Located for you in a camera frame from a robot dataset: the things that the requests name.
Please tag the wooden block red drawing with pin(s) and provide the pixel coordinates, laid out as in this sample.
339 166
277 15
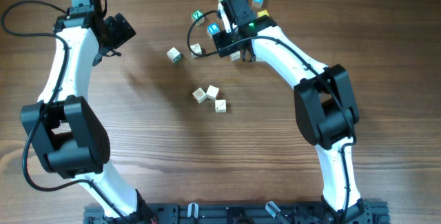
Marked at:
235 55

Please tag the green Z wooden block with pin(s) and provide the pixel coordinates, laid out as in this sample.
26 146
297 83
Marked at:
197 17

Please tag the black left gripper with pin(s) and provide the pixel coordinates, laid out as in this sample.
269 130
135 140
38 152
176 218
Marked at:
123 32

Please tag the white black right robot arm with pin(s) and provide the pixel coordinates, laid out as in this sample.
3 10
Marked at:
325 106

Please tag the wooden block sketch picture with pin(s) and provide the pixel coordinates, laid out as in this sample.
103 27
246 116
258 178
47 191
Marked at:
220 105

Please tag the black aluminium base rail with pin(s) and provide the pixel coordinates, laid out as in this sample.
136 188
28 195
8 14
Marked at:
300 212

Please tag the blue H wooden block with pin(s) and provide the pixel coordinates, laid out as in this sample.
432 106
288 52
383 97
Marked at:
257 3

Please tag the blue L wooden block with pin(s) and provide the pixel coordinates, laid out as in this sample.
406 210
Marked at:
213 29

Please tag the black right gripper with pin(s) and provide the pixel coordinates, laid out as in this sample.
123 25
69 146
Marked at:
222 40

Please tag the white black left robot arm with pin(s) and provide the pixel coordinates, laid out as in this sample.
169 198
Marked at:
62 128

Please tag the yellow K wooden block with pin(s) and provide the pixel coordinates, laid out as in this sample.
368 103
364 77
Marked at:
262 13

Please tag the plain wooden block green side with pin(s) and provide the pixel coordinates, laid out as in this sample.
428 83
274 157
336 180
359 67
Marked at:
212 92

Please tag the wooden block fox picture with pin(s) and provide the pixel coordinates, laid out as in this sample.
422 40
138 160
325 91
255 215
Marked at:
196 50

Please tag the wooden block red dog picture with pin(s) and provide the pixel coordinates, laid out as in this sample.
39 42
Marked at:
199 95

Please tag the wooden block green A side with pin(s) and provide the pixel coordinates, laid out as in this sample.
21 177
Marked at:
174 55

